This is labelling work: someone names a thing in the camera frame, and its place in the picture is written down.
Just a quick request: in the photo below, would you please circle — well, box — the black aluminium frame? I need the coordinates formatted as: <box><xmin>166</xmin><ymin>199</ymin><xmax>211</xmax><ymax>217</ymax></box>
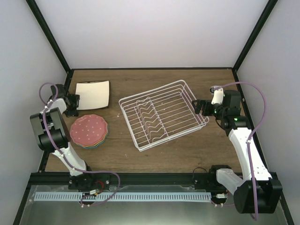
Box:
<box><xmin>13</xmin><ymin>0</ymin><xmax>295</xmax><ymax>225</ymax></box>

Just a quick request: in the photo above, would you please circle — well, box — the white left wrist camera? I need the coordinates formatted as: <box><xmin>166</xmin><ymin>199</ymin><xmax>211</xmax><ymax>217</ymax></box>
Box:
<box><xmin>45</xmin><ymin>98</ymin><xmax>67</xmax><ymax>114</ymax></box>

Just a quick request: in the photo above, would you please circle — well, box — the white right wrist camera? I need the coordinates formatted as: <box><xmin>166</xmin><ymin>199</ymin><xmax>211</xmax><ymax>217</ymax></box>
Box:
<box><xmin>210</xmin><ymin>86</ymin><xmax>224</xmax><ymax>105</ymax></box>

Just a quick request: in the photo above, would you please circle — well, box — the light blue slotted cable duct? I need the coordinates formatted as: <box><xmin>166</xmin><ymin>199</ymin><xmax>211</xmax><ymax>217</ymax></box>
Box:
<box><xmin>34</xmin><ymin>192</ymin><xmax>211</xmax><ymax>203</ymax></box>

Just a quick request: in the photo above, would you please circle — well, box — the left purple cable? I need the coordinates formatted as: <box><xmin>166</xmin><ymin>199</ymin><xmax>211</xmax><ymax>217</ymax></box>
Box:
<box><xmin>39</xmin><ymin>82</ymin><xmax>121</xmax><ymax>208</ymax></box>

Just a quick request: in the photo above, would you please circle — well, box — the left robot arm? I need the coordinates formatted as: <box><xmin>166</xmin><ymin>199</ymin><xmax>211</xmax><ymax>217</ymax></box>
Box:
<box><xmin>30</xmin><ymin>82</ymin><xmax>96</xmax><ymax>189</ymax></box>

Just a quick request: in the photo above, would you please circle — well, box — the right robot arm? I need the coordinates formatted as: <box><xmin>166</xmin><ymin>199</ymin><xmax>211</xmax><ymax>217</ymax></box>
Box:
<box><xmin>192</xmin><ymin>87</ymin><xmax>282</xmax><ymax>214</ymax></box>

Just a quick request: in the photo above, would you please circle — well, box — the blue polka dot plate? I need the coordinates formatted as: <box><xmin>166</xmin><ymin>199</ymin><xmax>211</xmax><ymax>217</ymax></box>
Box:
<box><xmin>82</xmin><ymin>137</ymin><xmax>106</xmax><ymax>149</ymax></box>

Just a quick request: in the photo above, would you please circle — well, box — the white wire dish rack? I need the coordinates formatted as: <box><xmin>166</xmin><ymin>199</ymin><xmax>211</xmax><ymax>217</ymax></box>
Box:
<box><xmin>119</xmin><ymin>80</ymin><xmax>210</xmax><ymax>151</ymax></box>

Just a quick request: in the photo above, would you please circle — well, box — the purple cable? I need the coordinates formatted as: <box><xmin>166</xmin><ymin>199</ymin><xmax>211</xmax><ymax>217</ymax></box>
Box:
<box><xmin>39</xmin><ymin>82</ymin><xmax>121</xmax><ymax>208</ymax></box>
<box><xmin>214</xmin><ymin>82</ymin><xmax>267</xmax><ymax>221</ymax></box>

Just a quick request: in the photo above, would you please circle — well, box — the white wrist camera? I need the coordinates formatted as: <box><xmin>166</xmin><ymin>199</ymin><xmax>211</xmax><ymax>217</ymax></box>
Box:
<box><xmin>45</xmin><ymin>98</ymin><xmax>67</xmax><ymax>114</ymax></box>
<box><xmin>210</xmin><ymin>86</ymin><xmax>224</xmax><ymax>105</ymax></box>

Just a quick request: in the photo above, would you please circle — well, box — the black front mounting rail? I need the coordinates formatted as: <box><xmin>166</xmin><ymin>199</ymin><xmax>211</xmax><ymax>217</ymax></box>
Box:
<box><xmin>28</xmin><ymin>172</ymin><xmax>224</xmax><ymax>190</ymax></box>

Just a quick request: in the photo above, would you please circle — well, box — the pink polka dot plate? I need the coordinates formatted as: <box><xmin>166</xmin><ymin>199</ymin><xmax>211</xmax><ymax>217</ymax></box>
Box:
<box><xmin>70</xmin><ymin>114</ymin><xmax>108</xmax><ymax>145</ymax></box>

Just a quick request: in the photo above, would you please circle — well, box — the yellow polka dot plate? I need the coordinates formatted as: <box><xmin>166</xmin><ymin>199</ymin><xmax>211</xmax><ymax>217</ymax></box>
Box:
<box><xmin>78</xmin><ymin>132</ymin><xmax>109</xmax><ymax>149</ymax></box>

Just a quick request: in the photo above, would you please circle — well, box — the cream square plate black rim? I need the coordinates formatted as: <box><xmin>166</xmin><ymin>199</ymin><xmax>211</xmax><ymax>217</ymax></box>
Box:
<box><xmin>75</xmin><ymin>80</ymin><xmax>111</xmax><ymax>111</ymax></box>

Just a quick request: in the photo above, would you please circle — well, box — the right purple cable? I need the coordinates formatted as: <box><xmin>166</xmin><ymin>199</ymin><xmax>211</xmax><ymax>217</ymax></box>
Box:
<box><xmin>214</xmin><ymin>82</ymin><xmax>267</xmax><ymax>221</ymax></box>

